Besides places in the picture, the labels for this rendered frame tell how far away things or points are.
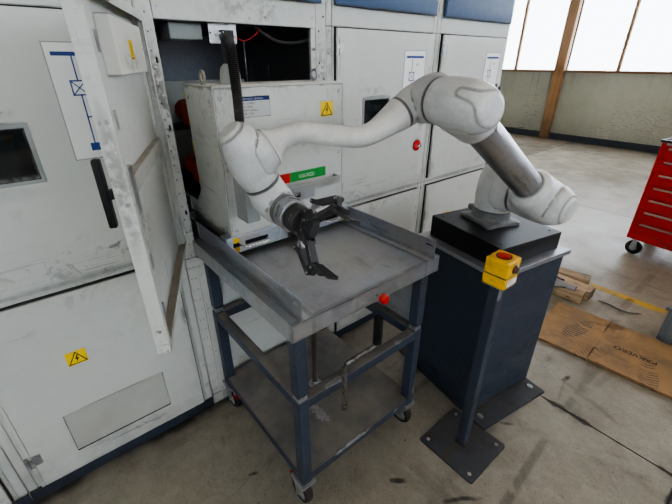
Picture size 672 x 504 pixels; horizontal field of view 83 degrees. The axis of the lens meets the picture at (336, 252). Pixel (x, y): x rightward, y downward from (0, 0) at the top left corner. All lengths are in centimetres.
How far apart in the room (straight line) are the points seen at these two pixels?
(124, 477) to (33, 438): 37
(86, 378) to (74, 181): 71
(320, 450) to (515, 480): 78
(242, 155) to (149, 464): 136
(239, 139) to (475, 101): 59
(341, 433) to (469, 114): 121
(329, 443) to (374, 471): 25
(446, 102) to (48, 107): 107
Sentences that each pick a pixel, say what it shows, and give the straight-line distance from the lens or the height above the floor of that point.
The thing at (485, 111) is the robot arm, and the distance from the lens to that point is 108.
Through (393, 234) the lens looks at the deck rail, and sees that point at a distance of 143.
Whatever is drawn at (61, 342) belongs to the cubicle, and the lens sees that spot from 157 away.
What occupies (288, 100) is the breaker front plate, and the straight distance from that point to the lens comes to 134.
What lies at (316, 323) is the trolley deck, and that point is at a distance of 104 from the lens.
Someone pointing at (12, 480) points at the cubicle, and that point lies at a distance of 191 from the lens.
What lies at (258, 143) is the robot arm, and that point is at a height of 128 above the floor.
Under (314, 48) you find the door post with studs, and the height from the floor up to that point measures 150.
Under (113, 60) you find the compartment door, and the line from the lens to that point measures 96.
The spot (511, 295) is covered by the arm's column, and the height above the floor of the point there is 62.
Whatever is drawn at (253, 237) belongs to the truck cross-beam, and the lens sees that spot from 135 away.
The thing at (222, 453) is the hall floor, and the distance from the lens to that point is 184.
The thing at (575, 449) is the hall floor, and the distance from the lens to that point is 205.
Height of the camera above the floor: 146
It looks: 27 degrees down
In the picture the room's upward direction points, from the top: straight up
